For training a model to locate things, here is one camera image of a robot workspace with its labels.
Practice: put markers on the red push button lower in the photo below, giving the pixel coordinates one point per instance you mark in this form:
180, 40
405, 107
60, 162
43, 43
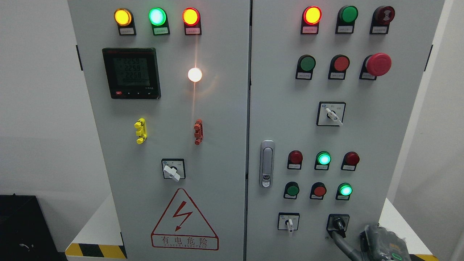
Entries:
318, 191

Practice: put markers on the green push button upper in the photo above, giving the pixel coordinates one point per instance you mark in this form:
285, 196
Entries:
305, 67

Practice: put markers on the grey cabinet door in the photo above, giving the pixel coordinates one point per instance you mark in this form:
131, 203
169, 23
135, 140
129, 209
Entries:
215, 169
285, 110

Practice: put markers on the black box lower left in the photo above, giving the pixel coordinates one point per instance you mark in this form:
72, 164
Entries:
24, 234

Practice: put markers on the white selector switch left door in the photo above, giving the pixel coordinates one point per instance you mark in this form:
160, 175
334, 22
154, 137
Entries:
173, 168

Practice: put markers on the green lit push button lower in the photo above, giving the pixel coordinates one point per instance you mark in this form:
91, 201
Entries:
344, 191

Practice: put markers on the orange red indicator light left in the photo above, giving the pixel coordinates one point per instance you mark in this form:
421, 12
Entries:
192, 21

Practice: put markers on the white selector switch lower right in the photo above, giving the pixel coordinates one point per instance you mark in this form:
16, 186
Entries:
288, 221

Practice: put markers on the dark red indicator light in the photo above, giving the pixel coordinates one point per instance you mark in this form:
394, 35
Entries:
295, 160
350, 161

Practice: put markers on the red electric hazard warning sticker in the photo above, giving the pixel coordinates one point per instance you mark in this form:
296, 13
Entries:
182, 225

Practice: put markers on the red emergency stop mushroom button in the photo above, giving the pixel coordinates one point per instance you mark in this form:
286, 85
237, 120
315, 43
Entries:
375, 65

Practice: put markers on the left grey cabinet door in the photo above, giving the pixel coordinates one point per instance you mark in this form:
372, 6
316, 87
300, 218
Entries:
215, 169

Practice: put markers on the white selector switch upper right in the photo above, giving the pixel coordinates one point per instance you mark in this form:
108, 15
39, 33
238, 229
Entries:
330, 113

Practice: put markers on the white cabinet base platform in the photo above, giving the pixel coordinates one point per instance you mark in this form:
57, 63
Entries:
103, 228

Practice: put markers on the dark red indicator light left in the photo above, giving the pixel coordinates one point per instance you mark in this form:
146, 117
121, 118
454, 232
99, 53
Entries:
295, 160

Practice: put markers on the green unlit indicator light top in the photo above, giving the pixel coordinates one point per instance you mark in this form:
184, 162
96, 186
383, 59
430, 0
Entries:
346, 19

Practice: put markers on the red push button upper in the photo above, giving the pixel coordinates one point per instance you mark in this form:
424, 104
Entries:
338, 67

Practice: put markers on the white glowing indicator light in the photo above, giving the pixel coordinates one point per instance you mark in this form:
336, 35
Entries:
195, 74

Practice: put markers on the yellow indicator light top left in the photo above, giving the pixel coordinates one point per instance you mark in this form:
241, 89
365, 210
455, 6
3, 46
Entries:
125, 22

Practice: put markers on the black digital power meter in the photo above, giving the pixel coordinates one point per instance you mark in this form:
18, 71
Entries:
132, 73

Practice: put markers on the dark red indicator light right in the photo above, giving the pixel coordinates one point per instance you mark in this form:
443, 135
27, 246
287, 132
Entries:
350, 161

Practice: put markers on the silver door latch handle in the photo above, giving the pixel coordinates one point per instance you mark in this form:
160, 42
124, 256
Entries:
266, 163

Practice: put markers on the right grey cabinet door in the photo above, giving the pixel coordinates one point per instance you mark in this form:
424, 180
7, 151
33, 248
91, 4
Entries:
285, 110

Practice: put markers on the red buzzer alarm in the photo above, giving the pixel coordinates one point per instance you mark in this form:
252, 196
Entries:
381, 19

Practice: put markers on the red terminal connector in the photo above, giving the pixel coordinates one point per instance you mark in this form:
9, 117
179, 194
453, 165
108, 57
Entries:
198, 134

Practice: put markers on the red lit indicator light right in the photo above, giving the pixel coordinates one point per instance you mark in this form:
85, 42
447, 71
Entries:
310, 20

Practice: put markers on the green lit indicator light middle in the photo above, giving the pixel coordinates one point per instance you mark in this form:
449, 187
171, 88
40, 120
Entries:
322, 161

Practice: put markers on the black rotary knob switch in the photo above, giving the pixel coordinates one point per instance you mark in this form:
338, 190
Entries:
337, 223

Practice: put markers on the yellow terminal connector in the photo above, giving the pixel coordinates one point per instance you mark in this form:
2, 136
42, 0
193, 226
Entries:
140, 126

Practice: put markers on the red push button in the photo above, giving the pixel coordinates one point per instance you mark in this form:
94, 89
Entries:
318, 191
338, 67

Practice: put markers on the green lit indicator light top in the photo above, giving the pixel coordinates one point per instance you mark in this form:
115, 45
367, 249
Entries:
159, 21

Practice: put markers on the green lit indicator light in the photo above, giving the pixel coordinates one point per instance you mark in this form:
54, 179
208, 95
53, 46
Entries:
159, 21
322, 161

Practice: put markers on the white selector switch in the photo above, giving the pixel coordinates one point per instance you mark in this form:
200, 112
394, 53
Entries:
330, 113
288, 221

